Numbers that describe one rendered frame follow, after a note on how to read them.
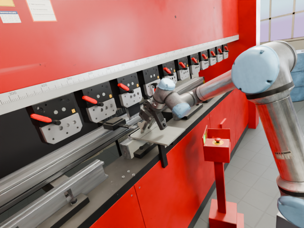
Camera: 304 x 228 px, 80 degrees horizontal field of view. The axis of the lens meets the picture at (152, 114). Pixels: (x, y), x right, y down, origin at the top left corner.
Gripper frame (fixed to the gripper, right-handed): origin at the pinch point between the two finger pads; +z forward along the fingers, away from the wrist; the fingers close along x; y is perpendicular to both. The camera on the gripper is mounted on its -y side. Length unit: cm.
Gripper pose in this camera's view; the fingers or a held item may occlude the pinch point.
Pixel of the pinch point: (146, 130)
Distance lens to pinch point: 107.5
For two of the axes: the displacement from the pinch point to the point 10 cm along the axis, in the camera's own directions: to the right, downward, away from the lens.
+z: -3.6, 6.6, 6.6
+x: -6.1, 3.8, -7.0
